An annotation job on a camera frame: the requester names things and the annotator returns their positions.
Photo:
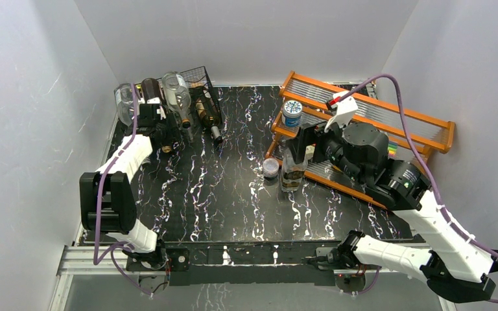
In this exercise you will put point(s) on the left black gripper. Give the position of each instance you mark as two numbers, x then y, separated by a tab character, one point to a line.
173	136

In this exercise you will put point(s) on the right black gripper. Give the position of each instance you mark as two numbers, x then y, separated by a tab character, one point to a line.
308	135

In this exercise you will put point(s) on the dark red wine bottle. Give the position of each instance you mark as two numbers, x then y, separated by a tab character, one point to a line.
151	89

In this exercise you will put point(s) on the clear bottle black gold cap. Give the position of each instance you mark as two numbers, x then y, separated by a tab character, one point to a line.
294	165

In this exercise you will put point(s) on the green bottle silver cap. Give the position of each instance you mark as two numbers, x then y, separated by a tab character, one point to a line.
209	118

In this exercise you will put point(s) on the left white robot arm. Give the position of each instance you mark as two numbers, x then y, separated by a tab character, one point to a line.
107	203

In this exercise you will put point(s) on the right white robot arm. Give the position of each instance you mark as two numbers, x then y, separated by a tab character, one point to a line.
452	267

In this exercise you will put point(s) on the clear bottle copper neck band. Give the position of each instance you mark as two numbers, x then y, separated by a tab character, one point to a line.
177	96

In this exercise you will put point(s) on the clear bottle blue label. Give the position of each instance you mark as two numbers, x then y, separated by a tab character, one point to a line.
127	99

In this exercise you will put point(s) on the blue white lidded jar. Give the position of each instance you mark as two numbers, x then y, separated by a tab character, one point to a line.
291	113

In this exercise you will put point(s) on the small clear glitter cup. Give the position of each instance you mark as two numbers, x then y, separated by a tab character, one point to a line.
270	168

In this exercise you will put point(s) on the coloured marker pen set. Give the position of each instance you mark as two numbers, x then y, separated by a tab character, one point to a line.
392	149

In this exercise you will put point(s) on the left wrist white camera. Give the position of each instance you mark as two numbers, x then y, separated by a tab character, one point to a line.
152	111

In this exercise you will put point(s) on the wrist white camera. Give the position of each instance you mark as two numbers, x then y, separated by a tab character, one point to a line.
344	107
152	111

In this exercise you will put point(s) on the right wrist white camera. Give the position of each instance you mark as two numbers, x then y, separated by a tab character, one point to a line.
344	107

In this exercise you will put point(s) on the black wire wine rack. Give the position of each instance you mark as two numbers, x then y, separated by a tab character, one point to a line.
199	85

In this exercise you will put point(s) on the aluminium base frame rail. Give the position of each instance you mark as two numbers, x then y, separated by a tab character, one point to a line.
232	276

